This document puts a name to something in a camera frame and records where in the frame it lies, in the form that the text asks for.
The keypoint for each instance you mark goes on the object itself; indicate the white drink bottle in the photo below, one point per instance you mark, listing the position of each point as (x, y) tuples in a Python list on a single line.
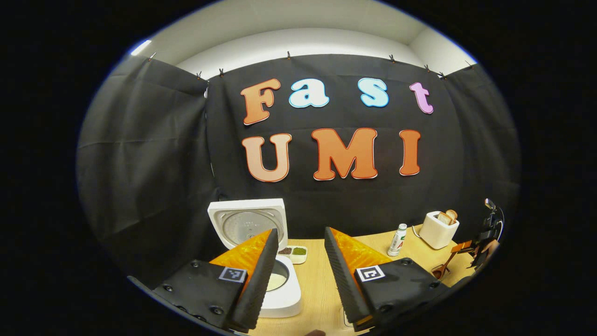
[(397, 240)]

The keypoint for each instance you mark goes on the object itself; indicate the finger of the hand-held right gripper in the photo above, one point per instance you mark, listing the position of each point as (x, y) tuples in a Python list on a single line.
[(462, 247)]

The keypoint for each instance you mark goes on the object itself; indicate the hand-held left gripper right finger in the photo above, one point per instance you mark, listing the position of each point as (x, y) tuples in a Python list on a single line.
[(343, 280)]

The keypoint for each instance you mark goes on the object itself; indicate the white toaster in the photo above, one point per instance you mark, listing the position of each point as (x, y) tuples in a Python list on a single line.
[(438, 235)]

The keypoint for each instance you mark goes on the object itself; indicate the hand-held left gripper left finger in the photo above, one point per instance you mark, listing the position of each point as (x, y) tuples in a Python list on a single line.
[(261, 280)]

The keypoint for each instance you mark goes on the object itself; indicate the black backdrop cloth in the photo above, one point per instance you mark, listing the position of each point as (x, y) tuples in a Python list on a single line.
[(149, 163)]

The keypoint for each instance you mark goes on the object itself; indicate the white compartment seasoning dish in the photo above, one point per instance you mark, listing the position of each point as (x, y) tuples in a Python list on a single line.
[(294, 252)]

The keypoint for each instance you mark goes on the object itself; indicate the toasted bread slice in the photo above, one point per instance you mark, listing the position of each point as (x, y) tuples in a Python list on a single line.
[(452, 215), (444, 218)]

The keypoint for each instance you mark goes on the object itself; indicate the brown wooden spoon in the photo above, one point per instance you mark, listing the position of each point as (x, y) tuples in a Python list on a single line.
[(443, 268)]

